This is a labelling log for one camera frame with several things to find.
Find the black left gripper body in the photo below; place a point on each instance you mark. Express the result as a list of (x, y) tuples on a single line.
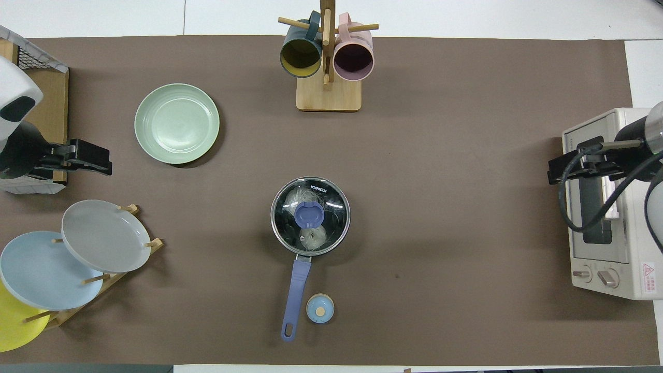
[(83, 155)]

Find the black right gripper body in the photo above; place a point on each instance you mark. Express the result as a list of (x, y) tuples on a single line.
[(590, 147)]

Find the glass lid with blue knob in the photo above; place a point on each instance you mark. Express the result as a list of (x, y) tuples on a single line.
[(310, 213)]

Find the clear plastic food bag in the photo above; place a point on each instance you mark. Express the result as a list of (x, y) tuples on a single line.
[(313, 237)]

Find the grey plate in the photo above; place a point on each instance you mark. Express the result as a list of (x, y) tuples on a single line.
[(106, 235)]

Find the light green plate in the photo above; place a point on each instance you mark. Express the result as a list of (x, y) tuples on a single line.
[(176, 123)]

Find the wooden plate rack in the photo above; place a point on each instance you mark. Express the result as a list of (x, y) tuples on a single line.
[(111, 277)]

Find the light blue plate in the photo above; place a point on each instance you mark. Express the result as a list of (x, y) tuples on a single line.
[(41, 274)]

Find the yellow plate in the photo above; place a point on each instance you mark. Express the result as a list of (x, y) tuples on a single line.
[(13, 324)]

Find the beige toaster oven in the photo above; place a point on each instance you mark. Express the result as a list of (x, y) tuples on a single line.
[(627, 259)]

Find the brown table mat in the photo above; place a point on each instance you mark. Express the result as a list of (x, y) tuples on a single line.
[(440, 207)]

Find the dark teal mug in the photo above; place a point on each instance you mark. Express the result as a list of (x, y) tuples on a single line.
[(300, 57)]

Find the pink mug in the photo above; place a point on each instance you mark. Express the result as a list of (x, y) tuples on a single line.
[(353, 61)]

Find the wooden mug tree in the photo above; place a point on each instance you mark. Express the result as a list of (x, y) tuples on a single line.
[(328, 96)]

